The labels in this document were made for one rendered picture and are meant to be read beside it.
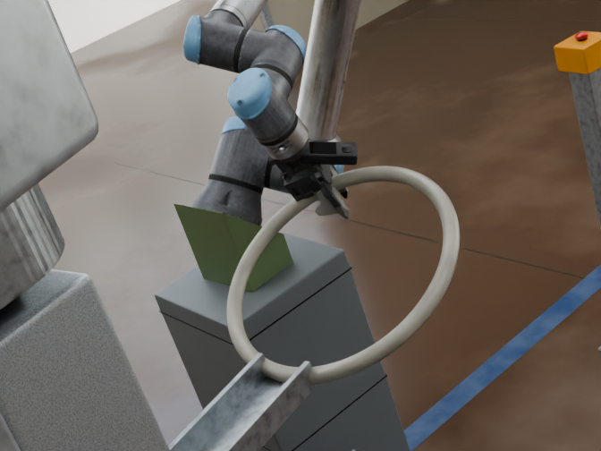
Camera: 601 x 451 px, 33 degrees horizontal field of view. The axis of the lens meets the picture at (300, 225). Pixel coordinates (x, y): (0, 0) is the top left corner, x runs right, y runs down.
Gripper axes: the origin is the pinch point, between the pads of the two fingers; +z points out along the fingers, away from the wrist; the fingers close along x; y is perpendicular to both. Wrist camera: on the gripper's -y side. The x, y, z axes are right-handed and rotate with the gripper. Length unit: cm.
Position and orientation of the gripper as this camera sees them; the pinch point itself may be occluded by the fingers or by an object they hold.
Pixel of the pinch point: (347, 202)
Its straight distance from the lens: 212.6
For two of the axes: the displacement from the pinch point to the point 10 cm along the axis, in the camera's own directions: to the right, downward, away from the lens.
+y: -8.7, 3.6, 3.4
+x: 0.2, 7.2, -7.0
